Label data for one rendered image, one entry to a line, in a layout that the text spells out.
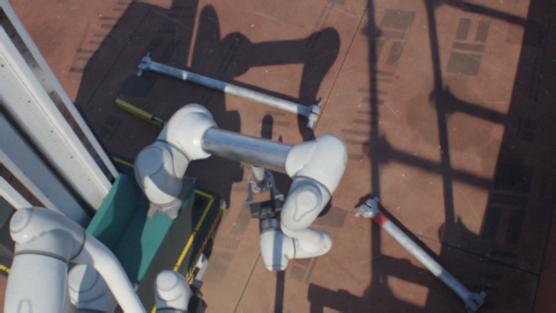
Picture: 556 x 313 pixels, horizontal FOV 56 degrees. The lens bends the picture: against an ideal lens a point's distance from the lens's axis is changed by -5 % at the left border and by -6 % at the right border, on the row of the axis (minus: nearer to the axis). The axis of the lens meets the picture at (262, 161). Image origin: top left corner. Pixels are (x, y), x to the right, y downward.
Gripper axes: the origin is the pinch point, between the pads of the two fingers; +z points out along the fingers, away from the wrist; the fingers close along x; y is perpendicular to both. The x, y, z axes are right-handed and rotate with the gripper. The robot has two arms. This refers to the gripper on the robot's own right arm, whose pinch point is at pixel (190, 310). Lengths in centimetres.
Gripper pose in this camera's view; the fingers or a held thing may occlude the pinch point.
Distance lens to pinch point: 210.7
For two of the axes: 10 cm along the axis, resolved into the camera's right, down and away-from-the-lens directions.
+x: -4.1, 8.2, -4.0
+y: -9.1, -3.3, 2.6
